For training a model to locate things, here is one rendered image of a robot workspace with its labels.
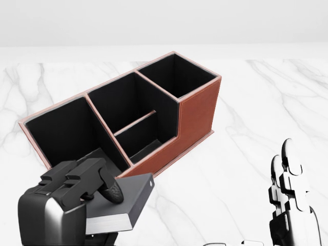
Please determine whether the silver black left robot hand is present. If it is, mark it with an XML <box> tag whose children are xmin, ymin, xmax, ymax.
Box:
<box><xmin>17</xmin><ymin>157</ymin><xmax>125</xmax><ymax>246</ymax></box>

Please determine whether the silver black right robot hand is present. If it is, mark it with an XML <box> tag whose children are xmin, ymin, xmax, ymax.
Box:
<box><xmin>204</xmin><ymin>138</ymin><xmax>322</xmax><ymax>246</ymax></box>

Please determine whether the dark grey book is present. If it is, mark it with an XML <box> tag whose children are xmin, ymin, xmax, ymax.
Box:
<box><xmin>85</xmin><ymin>173</ymin><xmax>155</xmax><ymax>235</ymax></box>

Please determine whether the red-brown desk caddy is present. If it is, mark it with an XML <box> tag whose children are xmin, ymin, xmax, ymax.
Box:
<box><xmin>18</xmin><ymin>50</ymin><xmax>222</xmax><ymax>180</ymax></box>

